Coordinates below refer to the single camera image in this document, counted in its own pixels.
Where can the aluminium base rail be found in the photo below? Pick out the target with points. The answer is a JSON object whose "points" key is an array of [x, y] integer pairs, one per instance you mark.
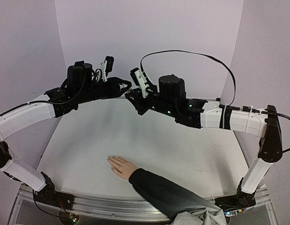
{"points": [[125, 210]]}

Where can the grey fabric garment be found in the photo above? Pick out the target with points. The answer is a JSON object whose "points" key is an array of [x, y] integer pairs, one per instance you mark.
{"points": [[206, 216]]}

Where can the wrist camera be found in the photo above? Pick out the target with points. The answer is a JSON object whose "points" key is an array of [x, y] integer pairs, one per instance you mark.
{"points": [[106, 67], [143, 82]]}

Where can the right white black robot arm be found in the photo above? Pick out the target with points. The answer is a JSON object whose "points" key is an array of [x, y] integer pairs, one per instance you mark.
{"points": [[171, 100]]}

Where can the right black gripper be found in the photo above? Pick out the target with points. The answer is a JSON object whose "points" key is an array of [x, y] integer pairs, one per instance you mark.
{"points": [[143, 101]]}

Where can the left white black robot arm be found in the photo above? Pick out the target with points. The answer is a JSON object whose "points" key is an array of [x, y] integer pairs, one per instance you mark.
{"points": [[82, 85]]}

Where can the clear nail polish bottle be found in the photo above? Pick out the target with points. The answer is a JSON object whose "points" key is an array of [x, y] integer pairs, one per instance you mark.
{"points": [[132, 90]]}

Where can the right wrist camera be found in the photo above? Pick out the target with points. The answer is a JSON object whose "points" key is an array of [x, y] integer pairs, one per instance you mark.
{"points": [[143, 82]]}

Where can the mannequin hand on table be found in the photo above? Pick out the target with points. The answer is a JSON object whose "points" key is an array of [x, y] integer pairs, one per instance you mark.
{"points": [[121, 167]]}

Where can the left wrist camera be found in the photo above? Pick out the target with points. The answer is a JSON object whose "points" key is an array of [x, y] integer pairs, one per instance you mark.
{"points": [[106, 67]]}

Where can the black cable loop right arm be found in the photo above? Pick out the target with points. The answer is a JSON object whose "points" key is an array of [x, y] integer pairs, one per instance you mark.
{"points": [[195, 53]]}

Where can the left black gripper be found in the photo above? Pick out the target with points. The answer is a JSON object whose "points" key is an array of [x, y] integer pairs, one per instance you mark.
{"points": [[116, 91]]}

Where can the black sleeved forearm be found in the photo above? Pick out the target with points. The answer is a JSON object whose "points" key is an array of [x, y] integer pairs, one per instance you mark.
{"points": [[168, 197]]}

